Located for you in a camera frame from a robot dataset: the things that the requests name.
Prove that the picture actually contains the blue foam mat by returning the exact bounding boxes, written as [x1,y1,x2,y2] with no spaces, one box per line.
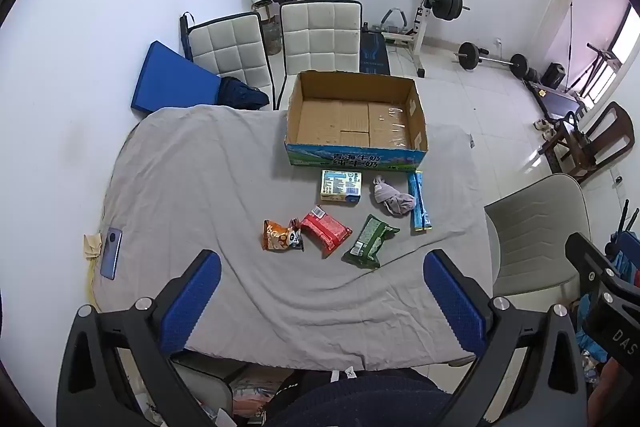
[131,41,223,114]

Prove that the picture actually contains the black pole with strap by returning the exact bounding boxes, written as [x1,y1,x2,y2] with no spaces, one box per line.
[180,12,196,58]

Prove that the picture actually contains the orange snack packet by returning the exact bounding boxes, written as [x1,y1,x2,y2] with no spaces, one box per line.
[262,218,306,253]

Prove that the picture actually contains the blue clothes pile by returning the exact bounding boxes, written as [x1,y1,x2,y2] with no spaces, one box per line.
[575,252,640,378]

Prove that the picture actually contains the black weight bench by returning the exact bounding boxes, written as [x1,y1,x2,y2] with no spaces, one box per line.
[359,22,391,75]

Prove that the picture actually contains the yellow cloth scrap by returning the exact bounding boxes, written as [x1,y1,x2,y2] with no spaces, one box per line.
[82,233,103,260]

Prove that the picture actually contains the white padded chair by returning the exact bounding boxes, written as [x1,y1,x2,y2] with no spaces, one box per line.
[277,0,363,110]
[187,12,276,108]

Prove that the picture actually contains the black speaker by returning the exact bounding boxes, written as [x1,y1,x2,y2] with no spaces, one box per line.
[542,63,566,88]

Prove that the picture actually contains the dark wooden chair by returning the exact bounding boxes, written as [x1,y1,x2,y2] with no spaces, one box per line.
[539,101,636,182]

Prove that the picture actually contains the small barbell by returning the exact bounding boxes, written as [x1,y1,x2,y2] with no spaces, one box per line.
[454,42,530,80]

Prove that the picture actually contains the grey sit-up frame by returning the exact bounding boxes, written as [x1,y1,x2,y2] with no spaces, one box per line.
[382,8,408,32]

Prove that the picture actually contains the green snack packet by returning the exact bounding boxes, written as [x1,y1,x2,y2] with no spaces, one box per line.
[341,214,401,269]

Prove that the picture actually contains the red snack packet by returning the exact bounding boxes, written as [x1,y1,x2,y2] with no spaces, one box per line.
[300,205,353,256]

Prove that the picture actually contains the treadmill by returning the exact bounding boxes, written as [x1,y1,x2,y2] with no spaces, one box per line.
[522,77,588,118]

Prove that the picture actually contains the white barbell rack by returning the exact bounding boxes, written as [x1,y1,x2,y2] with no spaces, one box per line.
[299,0,443,78]

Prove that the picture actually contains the long blue snack packet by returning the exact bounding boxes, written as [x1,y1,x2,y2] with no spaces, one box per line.
[407,171,434,234]

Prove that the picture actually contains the blue smartphone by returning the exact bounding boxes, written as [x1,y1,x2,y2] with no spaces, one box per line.
[100,227,123,280]

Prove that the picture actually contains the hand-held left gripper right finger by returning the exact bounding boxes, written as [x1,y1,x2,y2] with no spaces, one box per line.
[422,249,586,427]

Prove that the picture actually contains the black exercise stand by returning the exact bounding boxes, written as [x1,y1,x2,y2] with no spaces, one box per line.
[567,2,621,95]

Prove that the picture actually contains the grey sock bundle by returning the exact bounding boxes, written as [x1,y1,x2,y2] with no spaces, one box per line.
[370,176,417,216]

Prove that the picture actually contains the cardboard box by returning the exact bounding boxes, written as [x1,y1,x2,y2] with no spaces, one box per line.
[284,70,430,172]

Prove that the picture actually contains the grey table cloth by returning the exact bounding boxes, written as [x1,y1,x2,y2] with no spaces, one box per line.
[85,104,501,370]

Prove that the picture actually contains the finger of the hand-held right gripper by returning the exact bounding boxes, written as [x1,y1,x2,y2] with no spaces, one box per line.
[566,233,640,295]

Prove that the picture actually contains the person's dark trousers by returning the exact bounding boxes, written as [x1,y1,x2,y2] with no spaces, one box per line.
[265,369,456,427]

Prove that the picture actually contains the beige office chair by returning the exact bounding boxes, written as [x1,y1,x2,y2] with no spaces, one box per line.
[484,173,593,303]

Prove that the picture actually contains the dark blue bag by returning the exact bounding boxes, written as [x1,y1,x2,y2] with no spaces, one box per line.
[217,77,271,111]

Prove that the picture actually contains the black router antennas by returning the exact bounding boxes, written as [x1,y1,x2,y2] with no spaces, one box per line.
[610,199,640,248]

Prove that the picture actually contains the white and teal carton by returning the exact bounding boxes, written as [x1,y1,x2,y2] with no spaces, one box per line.
[320,170,363,206]

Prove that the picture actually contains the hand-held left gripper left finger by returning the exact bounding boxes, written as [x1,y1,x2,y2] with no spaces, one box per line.
[56,249,223,427]

